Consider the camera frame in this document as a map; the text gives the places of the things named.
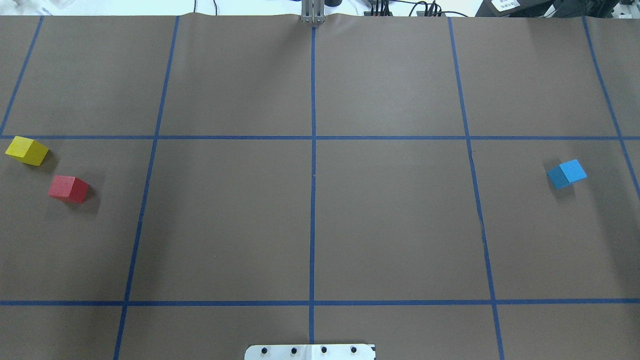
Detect yellow wooden block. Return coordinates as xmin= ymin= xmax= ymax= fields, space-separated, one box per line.
xmin=5 ymin=136 xmax=50 ymax=167

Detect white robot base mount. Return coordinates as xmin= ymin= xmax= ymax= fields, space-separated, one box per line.
xmin=244 ymin=343 xmax=377 ymax=360

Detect aluminium frame post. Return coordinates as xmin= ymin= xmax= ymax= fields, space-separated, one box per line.
xmin=300 ymin=0 xmax=326 ymax=25

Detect red wooden block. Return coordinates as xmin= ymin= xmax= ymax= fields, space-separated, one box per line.
xmin=48 ymin=175 xmax=90 ymax=204

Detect blue wooden block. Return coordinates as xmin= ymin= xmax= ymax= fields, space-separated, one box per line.
xmin=546 ymin=159 xmax=588 ymax=190

